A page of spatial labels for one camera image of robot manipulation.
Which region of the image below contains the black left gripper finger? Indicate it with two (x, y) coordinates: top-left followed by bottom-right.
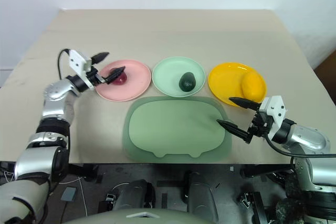
(104, 66), (127, 86)
(91, 51), (110, 65)

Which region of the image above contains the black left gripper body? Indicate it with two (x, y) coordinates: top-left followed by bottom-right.
(86, 63), (108, 85)

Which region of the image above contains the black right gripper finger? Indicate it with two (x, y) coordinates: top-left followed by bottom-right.
(216, 119), (250, 144)
(228, 97), (261, 110)

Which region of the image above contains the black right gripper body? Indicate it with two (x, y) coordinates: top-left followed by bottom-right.
(246, 109), (274, 144)

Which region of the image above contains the dark red round fruit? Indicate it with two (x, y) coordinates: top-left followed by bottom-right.
(110, 68), (129, 86)

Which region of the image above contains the pink round plate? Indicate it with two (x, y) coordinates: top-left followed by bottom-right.
(94, 59), (152, 102)

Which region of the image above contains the yellow round plate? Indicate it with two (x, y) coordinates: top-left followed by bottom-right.
(208, 62), (268, 108)

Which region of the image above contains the light green round plate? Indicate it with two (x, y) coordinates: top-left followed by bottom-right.
(152, 56), (206, 98)

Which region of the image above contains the yellow mango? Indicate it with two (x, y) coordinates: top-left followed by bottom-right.
(241, 71), (265, 100)

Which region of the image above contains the green rounded tray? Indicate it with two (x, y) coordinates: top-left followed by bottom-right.
(122, 95), (233, 163)

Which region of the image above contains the dark green avocado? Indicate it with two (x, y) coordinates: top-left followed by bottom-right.
(178, 71), (196, 92)

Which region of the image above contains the dark rounded grey shape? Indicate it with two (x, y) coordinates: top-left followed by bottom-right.
(111, 179), (156, 211)
(183, 170), (220, 223)

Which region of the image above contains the dark speckled rounded shape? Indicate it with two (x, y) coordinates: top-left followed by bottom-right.
(274, 173), (307, 224)

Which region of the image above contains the brown wooden furniture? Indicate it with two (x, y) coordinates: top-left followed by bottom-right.
(314, 50), (336, 92)

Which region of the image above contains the small grey floor box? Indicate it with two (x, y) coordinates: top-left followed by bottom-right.
(60, 187), (77, 202)

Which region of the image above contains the grey-green robot torso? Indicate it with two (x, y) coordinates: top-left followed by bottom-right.
(62, 207), (209, 224)

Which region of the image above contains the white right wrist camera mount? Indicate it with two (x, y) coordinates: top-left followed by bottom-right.
(259, 95), (288, 141)

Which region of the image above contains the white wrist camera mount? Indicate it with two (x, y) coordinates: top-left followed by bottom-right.
(259, 95), (288, 141)
(68, 49), (95, 89)

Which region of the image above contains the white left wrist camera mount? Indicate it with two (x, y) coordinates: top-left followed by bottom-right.
(68, 49), (95, 89)

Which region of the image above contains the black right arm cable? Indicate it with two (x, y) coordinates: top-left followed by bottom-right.
(264, 129), (336, 159)

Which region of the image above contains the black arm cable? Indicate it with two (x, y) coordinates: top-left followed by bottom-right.
(264, 129), (336, 159)
(58, 48), (71, 80)

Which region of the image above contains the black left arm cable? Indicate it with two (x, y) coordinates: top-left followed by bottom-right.
(58, 48), (71, 80)

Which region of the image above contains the white floor cable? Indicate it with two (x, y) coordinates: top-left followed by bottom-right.
(62, 176), (89, 217)

